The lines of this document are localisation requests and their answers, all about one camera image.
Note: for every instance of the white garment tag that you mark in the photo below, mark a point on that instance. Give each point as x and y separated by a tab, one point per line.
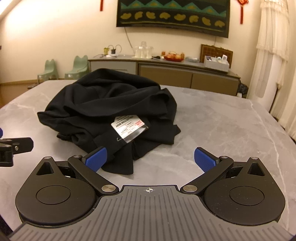
129	126

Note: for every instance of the red plate of fruit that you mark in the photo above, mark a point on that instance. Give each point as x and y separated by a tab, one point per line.
174	56

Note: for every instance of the grey storage box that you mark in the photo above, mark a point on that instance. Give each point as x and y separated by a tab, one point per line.
216	64

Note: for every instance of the cluster of clear glass cups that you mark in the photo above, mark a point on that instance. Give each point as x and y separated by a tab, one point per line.
143	51

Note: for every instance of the black bag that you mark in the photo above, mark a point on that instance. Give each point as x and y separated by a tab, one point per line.
242	89

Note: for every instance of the black pants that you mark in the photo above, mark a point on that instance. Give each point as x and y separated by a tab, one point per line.
104	97

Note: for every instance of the grey wooden sideboard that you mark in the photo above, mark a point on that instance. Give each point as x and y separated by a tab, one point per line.
175	76

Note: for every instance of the green plastic chair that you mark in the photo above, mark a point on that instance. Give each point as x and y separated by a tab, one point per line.
79	66
49	69

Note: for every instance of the dark patterned wall tapestry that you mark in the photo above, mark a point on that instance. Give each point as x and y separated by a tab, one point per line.
173	16

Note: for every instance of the white lace curtain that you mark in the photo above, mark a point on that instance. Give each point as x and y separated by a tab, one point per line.
272	30

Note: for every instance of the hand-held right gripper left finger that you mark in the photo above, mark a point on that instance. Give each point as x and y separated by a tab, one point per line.
96	160

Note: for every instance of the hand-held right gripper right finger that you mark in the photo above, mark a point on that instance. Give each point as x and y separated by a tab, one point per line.
204	160

